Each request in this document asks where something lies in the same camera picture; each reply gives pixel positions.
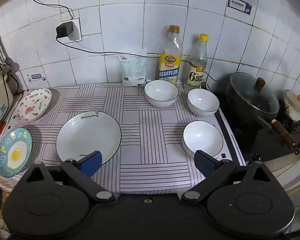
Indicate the small blue wall sticker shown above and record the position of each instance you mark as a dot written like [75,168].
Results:
[36,77]

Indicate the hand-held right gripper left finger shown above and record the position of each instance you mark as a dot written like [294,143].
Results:
[93,163]

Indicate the white enamel pot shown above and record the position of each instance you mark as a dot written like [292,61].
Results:
[295,105]

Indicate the white ribbed bowl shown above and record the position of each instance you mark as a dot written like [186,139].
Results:
[203,101]
[161,91]
[202,137]

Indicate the pink rabbit print plate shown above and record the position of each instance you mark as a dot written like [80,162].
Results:
[33,105]

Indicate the black wok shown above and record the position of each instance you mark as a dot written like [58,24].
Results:
[240,111]

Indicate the yellow-capped vinegar bottle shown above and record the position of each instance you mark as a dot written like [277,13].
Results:
[197,72]

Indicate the brown-capped cooking wine bottle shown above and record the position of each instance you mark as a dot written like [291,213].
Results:
[168,67]

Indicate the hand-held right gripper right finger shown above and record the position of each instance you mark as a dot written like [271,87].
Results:
[205,165]

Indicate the large white black-rimmed plate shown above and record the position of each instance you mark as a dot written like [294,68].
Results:
[87,137]

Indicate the white wall socket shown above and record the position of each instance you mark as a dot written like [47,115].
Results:
[77,27]

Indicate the blue fried egg plate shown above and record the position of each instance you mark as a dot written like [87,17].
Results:
[15,152]

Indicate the striped table cloth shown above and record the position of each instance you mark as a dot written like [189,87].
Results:
[145,130]

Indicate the glass wok lid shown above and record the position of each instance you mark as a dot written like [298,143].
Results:
[255,92]

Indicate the purple wall sticker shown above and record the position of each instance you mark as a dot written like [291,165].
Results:
[240,6]

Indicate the black power adapter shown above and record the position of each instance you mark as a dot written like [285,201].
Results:
[64,30]

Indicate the black stove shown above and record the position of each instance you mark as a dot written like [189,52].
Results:
[242,140]

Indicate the white plastic bag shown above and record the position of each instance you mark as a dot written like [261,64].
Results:
[133,67]

